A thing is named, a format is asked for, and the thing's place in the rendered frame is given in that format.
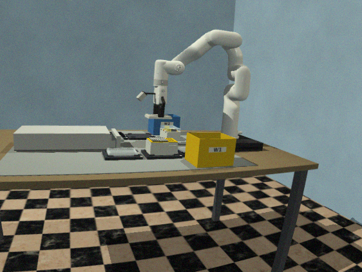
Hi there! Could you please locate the blue open-top bin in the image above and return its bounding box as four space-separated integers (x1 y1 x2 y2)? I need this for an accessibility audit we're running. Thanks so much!
148 114 180 135

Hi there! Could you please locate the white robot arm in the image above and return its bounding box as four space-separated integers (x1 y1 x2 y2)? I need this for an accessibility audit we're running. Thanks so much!
153 30 251 139

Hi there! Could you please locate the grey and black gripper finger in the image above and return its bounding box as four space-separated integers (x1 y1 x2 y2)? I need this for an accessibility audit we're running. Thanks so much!
158 97 166 117
153 104 159 114

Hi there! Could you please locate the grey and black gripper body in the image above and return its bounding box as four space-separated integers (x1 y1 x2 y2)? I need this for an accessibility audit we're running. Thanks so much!
153 85 167 105

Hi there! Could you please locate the yellow open-top box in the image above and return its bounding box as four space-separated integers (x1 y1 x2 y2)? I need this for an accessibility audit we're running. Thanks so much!
185 133 236 168

